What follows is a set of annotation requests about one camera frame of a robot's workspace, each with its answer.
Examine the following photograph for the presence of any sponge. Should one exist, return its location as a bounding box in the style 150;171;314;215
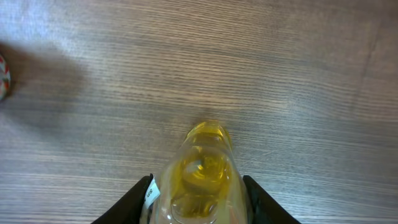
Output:
0;55;11;100

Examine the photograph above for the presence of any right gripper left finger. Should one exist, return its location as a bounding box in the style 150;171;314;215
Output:
91;174;154;224

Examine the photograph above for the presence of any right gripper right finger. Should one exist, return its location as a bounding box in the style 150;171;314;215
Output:
243;175;300;224

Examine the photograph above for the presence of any yellow dish soap bottle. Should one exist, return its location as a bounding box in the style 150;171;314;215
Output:
139;120;252;224

